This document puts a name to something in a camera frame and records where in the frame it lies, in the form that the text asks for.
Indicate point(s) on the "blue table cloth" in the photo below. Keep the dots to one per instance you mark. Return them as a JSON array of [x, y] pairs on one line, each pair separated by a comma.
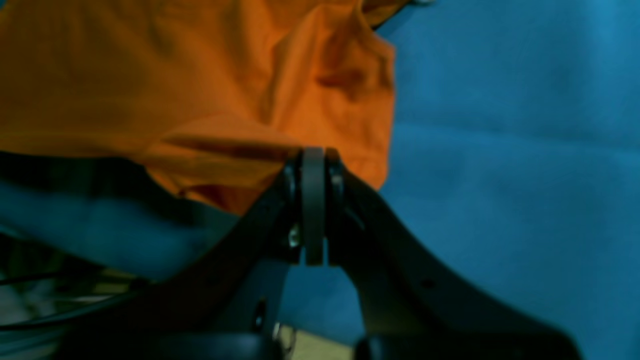
[[514, 159]]

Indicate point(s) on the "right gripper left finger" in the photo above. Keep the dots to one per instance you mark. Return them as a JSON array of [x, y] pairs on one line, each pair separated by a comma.
[[222, 307]]

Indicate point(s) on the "orange t-shirt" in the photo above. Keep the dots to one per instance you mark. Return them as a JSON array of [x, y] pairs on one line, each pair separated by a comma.
[[209, 96]]

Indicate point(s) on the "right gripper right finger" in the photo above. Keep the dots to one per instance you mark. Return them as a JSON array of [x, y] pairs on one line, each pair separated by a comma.
[[414, 307]]

